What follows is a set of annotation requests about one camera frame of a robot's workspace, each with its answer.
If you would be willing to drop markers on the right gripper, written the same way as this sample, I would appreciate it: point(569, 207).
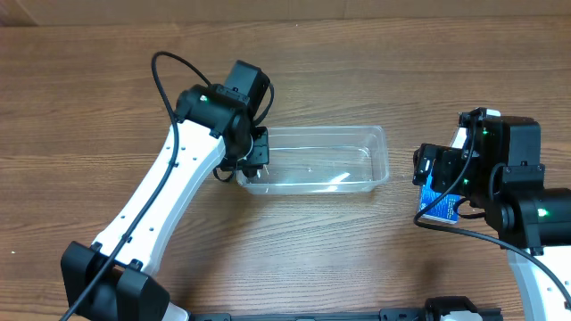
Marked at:
point(432, 165)

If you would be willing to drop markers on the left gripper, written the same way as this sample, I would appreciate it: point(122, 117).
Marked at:
point(258, 152)

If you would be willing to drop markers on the white blue box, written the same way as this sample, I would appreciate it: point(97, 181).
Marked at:
point(460, 135)

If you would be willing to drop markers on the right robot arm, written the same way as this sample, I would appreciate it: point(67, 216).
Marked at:
point(498, 170)

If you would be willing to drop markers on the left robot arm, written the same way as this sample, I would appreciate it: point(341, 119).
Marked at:
point(213, 127)

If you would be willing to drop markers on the clear plastic container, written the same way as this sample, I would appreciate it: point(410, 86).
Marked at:
point(334, 159)

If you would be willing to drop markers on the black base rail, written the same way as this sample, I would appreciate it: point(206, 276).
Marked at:
point(453, 308)

